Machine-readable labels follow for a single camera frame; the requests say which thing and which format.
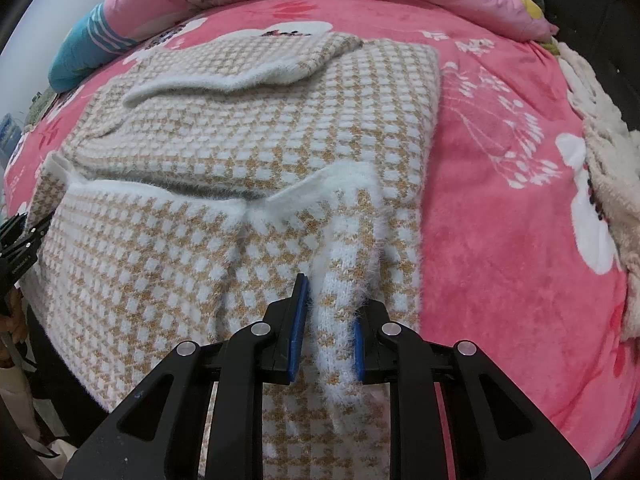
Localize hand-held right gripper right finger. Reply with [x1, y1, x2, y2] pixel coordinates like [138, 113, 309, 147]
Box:
[352, 299, 591, 480]

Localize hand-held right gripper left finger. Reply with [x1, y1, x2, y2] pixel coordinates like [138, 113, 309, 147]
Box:
[62, 272, 312, 480]

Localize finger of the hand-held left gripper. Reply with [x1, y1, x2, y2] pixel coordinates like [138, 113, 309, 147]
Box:
[0, 222, 52, 263]
[0, 212, 30, 241]

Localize beige white checked knit sweater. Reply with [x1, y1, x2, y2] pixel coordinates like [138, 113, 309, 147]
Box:
[20, 31, 443, 480]

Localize person's left hand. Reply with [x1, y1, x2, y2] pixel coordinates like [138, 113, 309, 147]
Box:
[0, 290, 28, 363]

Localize green fuzzy mat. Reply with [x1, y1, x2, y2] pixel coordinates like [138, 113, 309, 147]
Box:
[27, 87, 58, 121]

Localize person's cream clothing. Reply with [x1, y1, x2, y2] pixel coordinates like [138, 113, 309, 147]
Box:
[0, 360, 51, 456]

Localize pink floral fleece blanket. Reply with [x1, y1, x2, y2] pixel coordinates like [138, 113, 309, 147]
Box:
[2, 0, 633, 466]

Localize cream fleece garment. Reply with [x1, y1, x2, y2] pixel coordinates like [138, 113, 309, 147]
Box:
[557, 40, 640, 341]

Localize black bed frame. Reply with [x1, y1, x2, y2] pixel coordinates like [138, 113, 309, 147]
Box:
[515, 0, 640, 133]

